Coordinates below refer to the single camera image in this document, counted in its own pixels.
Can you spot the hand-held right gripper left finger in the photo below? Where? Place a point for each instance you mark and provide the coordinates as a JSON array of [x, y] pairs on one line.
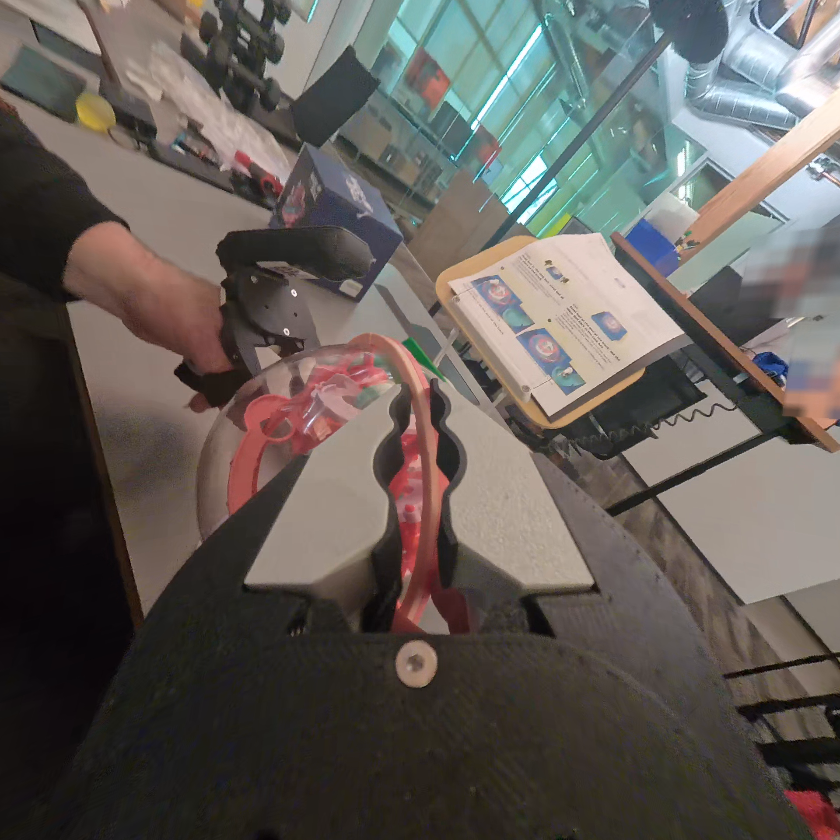
[[321, 518]]

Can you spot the green plastic bin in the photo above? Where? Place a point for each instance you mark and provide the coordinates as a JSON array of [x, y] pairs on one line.
[[420, 354]]

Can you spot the black monitor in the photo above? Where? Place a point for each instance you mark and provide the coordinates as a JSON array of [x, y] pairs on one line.
[[334, 98]]

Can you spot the yellow disc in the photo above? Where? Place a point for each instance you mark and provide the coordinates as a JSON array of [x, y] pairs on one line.
[[95, 110]]

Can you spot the wooden desk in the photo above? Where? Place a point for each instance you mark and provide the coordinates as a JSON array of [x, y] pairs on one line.
[[695, 328]]

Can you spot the clear maze ball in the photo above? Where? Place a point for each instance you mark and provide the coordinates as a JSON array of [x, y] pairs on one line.
[[289, 420]]

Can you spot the black dumbbell rack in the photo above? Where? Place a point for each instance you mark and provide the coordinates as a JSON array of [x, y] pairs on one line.
[[236, 59]]

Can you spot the instruction sheet on clipboard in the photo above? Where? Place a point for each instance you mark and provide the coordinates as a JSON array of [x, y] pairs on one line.
[[482, 261]]

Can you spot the black fuzzy ball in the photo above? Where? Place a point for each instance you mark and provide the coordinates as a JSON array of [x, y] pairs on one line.
[[689, 26]]

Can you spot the person's left forearm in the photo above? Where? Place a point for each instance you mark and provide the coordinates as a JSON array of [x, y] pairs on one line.
[[39, 210]]

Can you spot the black pole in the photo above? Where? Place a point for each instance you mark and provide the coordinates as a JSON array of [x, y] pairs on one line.
[[590, 124]]

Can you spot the dark teal mat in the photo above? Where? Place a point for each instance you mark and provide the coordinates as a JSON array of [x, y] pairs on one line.
[[39, 82]]

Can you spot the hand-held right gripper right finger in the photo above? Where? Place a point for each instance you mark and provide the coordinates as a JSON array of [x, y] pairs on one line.
[[512, 518]]

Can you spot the blue cardboard box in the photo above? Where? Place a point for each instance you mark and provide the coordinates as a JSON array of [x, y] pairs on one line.
[[341, 197]]

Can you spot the blue storage bin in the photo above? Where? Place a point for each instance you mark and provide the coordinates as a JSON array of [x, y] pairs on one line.
[[649, 246]]

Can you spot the person's left hand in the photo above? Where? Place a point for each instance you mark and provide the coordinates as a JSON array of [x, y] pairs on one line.
[[177, 315]]

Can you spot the silver ventilation duct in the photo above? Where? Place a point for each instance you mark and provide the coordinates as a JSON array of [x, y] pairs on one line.
[[741, 98]]

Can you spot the pile of clear plastic bags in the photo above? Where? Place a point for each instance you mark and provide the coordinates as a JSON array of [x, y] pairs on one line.
[[190, 98]]

